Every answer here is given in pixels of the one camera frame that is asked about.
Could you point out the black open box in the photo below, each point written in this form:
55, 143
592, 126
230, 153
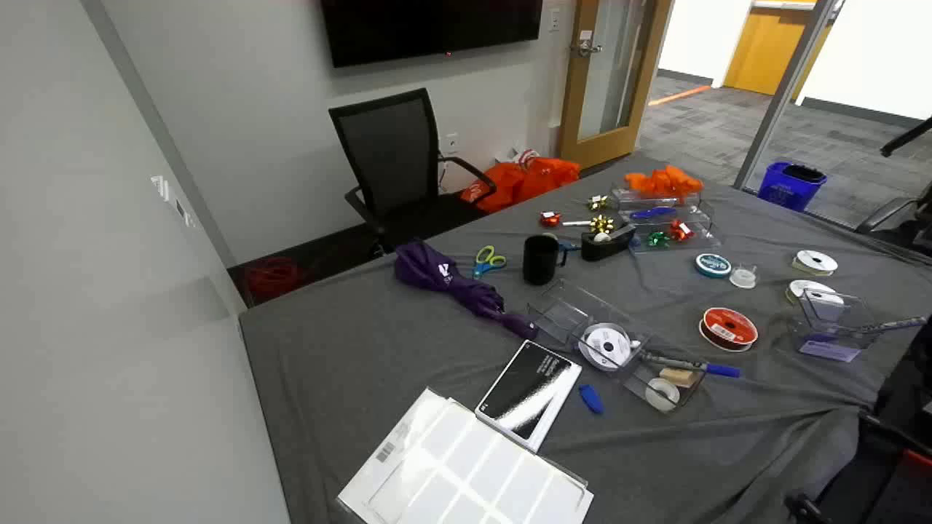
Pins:
607, 246

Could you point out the clear container holding spool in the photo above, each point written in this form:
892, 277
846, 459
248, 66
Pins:
559, 315

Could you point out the grey metal pole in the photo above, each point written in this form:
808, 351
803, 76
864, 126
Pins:
787, 89

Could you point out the clear container with purple card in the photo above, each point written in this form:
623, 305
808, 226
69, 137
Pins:
846, 332

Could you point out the white spool with silver ribbon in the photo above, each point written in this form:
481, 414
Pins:
813, 292

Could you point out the small red bow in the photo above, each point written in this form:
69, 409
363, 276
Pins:
553, 220

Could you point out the small clear spool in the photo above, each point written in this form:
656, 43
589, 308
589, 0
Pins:
744, 277

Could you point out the wooden door with glass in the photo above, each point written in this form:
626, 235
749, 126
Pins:
572, 98

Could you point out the black chair with red trim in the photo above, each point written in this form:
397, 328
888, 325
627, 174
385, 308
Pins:
876, 475

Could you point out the small blue cap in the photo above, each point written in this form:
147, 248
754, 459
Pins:
589, 401

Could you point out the white and grey ribbon spool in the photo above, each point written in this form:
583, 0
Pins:
610, 348

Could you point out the small white tape roll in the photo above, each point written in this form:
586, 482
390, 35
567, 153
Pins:
662, 390

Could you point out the black and white flat box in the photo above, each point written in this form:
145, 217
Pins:
528, 388

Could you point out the teal ribbon spool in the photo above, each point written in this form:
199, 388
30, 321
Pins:
713, 262

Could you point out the purple folded umbrella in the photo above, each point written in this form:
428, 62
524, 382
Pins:
439, 271

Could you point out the black mesh office chair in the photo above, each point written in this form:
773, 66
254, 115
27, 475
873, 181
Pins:
394, 156

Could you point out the green bow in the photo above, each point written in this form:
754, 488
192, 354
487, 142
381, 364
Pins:
656, 236

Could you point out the orange cloth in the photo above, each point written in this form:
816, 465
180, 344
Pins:
662, 181

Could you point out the black wall television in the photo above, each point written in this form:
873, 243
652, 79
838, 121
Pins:
428, 30

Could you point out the yellow door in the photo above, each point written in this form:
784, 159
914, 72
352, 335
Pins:
768, 47

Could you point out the grey tablecloth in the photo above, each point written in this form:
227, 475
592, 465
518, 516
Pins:
390, 367

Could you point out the clear container with tape roll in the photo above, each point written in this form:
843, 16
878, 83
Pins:
645, 379

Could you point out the white wall switch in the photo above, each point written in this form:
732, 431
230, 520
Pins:
170, 194

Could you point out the clear container with blue pen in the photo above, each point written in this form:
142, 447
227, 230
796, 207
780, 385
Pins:
661, 210

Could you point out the orange bag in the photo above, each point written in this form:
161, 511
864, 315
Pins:
525, 181

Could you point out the white label sheets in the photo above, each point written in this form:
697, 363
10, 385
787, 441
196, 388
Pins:
455, 475

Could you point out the blue bin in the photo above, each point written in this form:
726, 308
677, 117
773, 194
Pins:
792, 185

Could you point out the black mug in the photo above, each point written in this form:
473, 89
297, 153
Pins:
540, 259

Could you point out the green and blue scissors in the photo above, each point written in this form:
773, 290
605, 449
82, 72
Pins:
490, 258

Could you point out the white spool with gold ribbon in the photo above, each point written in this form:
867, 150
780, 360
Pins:
816, 262

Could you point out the blue marker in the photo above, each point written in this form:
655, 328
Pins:
722, 370

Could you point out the gold bow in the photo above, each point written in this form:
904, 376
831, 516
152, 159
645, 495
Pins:
599, 203

